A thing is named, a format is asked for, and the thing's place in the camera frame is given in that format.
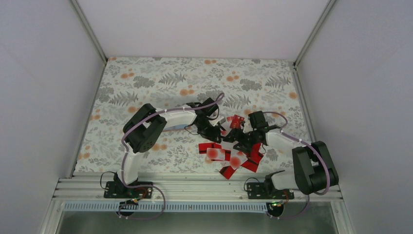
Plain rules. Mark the tan leather card holder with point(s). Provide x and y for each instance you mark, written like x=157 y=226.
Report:
x=175 y=128

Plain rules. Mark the perforated grey cable duct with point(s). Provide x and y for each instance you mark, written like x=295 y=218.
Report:
x=151 y=206

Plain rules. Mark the red card bottom of pile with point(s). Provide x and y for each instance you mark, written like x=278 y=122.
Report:
x=227 y=172

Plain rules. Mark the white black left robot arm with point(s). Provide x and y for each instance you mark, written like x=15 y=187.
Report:
x=142 y=131

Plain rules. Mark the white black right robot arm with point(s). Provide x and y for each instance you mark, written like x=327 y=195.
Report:
x=313 y=169

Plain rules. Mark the floral patterned table mat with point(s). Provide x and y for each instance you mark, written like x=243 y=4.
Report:
x=249 y=85

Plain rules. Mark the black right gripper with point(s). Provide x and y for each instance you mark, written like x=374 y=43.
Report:
x=245 y=148

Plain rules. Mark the aluminium rail frame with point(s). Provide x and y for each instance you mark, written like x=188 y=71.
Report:
x=198 y=187

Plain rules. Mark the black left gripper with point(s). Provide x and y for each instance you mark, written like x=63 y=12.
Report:
x=212 y=135

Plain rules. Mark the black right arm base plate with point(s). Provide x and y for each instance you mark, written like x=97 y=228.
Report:
x=261 y=191

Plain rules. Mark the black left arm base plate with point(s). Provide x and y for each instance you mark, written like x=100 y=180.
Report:
x=116 y=189

